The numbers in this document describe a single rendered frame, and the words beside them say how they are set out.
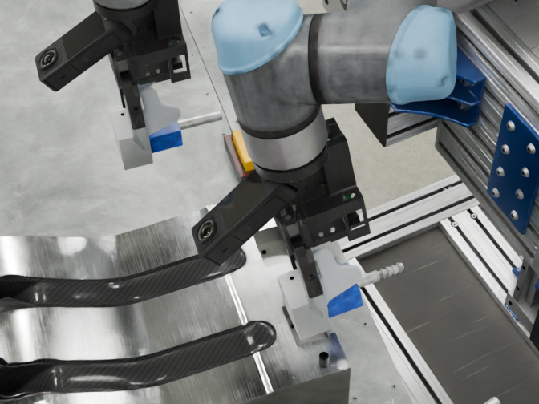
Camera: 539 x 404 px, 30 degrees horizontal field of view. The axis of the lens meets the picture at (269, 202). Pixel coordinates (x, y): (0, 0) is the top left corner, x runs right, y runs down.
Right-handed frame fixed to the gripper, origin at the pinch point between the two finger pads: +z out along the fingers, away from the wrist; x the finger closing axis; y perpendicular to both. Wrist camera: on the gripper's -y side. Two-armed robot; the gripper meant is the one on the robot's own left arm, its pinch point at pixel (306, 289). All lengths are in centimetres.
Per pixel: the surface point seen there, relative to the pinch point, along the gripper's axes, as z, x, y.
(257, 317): 4.3, 2.5, -5.7
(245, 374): 5.0, -3.6, -9.2
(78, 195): 6.6, 34.6, -21.9
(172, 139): -3.7, 26.3, -7.7
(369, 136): 86, 110, 37
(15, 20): 1, 72, -24
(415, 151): 88, 102, 46
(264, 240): 5.5, 13.9, -1.7
